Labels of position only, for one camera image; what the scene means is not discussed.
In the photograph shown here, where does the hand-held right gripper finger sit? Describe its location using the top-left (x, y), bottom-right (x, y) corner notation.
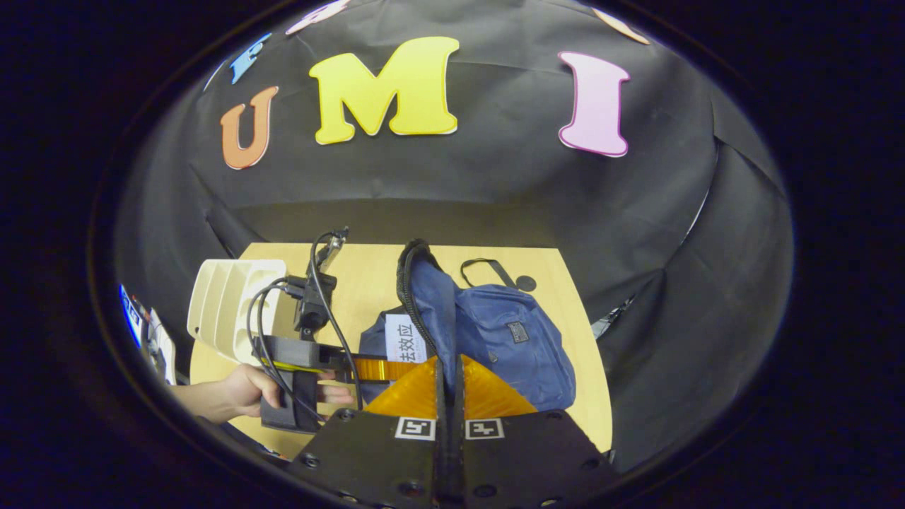
top-left (283, 353), bottom-right (451, 509)
top-left (450, 353), bottom-right (624, 509)

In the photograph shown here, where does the white plastic bookshelf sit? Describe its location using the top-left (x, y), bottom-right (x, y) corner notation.
top-left (186, 258), bottom-right (291, 368)

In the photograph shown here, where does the blue schoolbag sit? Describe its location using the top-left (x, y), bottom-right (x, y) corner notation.
top-left (357, 239), bottom-right (577, 412)

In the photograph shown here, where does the white side table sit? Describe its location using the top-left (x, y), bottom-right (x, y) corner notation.
top-left (145, 308), bottom-right (177, 386)

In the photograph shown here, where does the computer monitor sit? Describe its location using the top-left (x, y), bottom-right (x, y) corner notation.
top-left (119, 283), bottom-right (146, 351)

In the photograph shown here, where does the black cable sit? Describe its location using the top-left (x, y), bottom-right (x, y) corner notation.
top-left (245, 232), bottom-right (365, 418)

